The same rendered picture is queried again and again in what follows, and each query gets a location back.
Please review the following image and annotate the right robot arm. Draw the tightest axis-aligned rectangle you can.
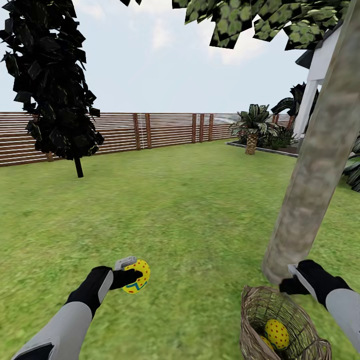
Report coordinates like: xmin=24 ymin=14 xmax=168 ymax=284
xmin=279 ymin=259 xmax=360 ymax=354

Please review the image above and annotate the easter egg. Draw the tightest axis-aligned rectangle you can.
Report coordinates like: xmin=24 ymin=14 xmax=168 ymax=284
xmin=122 ymin=259 xmax=151 ymax=295
xmin=261 ymin=336 xmax=273 ymax=350
xmin=264 ymin=319 xmax=290 ymax=351

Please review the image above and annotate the wicker basket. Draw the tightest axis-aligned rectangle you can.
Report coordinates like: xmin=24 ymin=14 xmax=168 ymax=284
xmin=239 ymin=284 xmax=332 ymax=360

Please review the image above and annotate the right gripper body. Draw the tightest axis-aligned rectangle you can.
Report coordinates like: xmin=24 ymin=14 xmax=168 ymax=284
xmin=281 ymin=275 xmax=310 ymax=295

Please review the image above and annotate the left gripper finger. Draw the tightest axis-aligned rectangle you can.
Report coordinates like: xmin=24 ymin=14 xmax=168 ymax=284
xmin=135 ymin=270 xmax=143 ymax=280

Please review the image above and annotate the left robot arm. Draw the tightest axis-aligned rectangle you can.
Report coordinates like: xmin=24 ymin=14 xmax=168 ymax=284
xmin=11 ymin=256 xmax=143 ymax=360

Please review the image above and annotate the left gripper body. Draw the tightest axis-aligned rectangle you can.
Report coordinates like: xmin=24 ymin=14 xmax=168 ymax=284
xmin=116 ymin=268 xmax=136 ymax=289

